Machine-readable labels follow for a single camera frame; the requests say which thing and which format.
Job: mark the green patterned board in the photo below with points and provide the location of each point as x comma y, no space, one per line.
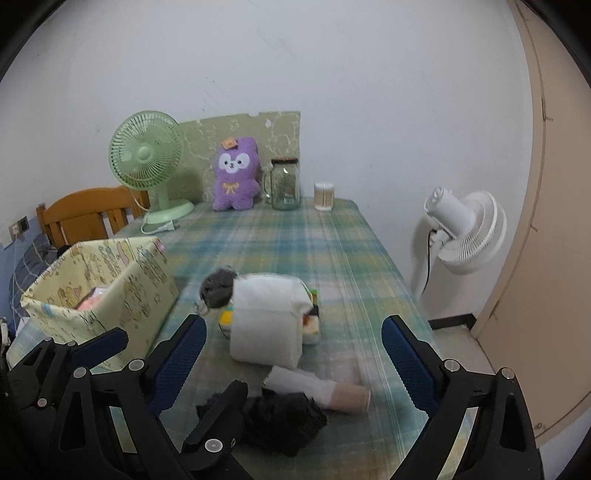
277,134

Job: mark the green desk fan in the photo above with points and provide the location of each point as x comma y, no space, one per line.
145,152

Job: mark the wall socket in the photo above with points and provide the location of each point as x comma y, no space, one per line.
19,227

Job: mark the wooden chair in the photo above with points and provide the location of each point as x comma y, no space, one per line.
83,207

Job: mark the white tissue pack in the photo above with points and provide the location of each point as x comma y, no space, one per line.
268,318

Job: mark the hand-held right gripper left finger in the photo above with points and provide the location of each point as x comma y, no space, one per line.
180,355

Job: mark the plaid tablecloth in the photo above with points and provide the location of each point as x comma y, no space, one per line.
286,240

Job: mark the white and beige cloth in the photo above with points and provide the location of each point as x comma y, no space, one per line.
314,387

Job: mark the purple plush toy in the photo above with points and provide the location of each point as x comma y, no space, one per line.
235,180

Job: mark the black cloth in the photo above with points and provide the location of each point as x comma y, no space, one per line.
281,424

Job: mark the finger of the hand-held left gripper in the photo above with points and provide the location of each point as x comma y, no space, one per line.
226,415
101,344

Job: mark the pink soft item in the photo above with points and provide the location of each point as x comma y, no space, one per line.
92,297

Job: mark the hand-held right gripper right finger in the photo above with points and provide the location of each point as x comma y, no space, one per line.
406,364

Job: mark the blue plaid bedding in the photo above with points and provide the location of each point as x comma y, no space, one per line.
27,263

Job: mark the cotton swab container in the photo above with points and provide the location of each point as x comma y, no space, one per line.
324,196

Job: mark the glass jar mug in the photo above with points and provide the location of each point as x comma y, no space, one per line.
285,187

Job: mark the happy birthday gift bag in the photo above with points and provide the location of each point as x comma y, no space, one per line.
134,286

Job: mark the white standing fan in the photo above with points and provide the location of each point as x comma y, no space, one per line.
457,217

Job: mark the green tissue packet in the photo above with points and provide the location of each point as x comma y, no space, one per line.
311,323

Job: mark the yellow cartoon tissue packet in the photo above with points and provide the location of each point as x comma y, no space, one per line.
225,323

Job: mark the beige door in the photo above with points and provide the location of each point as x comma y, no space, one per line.
554,230

